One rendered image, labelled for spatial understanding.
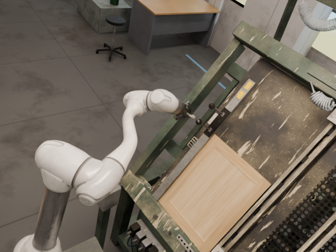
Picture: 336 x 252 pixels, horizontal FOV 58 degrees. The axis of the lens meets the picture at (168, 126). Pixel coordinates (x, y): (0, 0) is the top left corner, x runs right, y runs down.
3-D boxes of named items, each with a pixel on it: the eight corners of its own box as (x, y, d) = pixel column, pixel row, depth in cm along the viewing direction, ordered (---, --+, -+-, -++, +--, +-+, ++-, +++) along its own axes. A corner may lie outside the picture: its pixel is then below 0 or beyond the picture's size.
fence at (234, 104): (154, 195, 198) (151, 195, 194) (250, 80, 181) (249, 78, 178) (159, 200, 195) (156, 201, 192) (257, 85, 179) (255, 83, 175)
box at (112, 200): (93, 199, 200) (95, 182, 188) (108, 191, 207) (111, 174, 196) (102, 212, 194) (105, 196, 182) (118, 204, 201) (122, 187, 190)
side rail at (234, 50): (137, 169, 215) (128, 168, 205) (238, 44, 196) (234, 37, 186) (142, 175, 212) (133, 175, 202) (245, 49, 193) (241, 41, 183)
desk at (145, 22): (207, 48, 595) (220, 11, 547) (146, 56, 514) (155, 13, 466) (186, 31, 634) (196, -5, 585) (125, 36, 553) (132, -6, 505)
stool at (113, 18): (116, 44, 521) (121, 11, 483) (131, 58, 497) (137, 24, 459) (90, 47, 493) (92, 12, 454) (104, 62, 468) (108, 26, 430)
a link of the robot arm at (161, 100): (181, 94, 154) (159, 94, 161) (166, 85, 141) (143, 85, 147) (178, 115, 153) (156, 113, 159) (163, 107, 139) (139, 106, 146)
